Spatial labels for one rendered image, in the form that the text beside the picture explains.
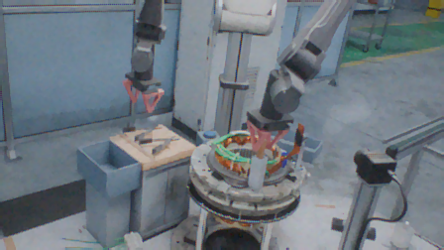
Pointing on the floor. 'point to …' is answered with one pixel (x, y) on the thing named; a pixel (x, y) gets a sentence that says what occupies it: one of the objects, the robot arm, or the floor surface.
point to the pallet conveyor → (416, 145)
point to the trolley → (372, 25)
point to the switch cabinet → (209, 75)
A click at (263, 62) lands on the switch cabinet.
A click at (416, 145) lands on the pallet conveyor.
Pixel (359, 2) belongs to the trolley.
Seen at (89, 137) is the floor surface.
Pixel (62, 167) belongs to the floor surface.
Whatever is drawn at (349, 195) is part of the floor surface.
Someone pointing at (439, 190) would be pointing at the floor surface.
